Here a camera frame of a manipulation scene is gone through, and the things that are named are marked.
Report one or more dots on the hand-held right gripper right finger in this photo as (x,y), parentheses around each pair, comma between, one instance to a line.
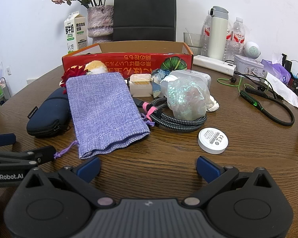
(208,169)

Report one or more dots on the black paper bag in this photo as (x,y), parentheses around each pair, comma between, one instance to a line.
(144,12)

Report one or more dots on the clear plastic container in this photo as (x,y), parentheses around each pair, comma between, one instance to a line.
(193,75)

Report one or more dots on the white power bank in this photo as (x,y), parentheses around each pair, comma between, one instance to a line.
(213,64)

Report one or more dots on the white round robot speaker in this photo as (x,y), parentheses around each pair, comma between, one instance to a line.
(252,50)

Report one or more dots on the purple textured vase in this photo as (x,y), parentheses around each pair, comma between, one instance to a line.
(100,22)

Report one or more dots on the red cardboard box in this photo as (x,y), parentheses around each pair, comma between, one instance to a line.
(129,60)

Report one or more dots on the white thermos bottle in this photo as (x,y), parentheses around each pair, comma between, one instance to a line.
(217,34)

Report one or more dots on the white tissue paper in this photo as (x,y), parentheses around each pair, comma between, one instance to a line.
(283,89)

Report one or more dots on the navy zip case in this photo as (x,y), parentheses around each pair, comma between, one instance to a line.
(43,119)

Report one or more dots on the beige cube box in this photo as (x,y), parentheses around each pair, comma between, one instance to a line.
(139,86)

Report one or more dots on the red artificial flower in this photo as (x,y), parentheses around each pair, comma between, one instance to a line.
(73,73)

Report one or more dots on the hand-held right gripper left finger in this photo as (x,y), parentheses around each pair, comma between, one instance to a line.
(89,169)

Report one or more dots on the iridescent ball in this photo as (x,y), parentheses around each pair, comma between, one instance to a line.
(186,99)

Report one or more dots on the white round puck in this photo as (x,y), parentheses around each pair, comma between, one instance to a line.
(213,140)

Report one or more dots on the wooden desktop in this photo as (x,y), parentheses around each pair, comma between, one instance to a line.
(151,158)

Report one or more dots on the purple tissue pack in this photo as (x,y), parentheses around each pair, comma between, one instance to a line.
(275,70)

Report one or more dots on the glass cup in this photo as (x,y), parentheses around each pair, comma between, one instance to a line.
(193,42)

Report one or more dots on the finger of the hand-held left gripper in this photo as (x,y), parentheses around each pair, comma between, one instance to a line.
(43,153)
(2,140)

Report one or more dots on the yellow white plush toy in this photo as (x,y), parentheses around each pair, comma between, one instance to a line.
(95,67)

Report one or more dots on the clear stirrer stick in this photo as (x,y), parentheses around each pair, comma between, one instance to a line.
(188,33)

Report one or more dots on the small white figurine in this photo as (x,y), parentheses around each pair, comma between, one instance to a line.
(213,106)

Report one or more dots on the decorated tin box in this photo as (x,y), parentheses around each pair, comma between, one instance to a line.
(248,65)

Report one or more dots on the white green milk carton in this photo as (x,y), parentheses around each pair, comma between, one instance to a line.
(74,34)

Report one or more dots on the green black neckband earphones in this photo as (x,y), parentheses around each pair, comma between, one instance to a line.
(250,100)

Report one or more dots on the black upright stand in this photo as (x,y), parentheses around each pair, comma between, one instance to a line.
(286,64)

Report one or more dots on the white wall socket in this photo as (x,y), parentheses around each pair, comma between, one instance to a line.
(8,72)

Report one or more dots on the blue yellow packet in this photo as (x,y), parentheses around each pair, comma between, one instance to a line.
(160,79)

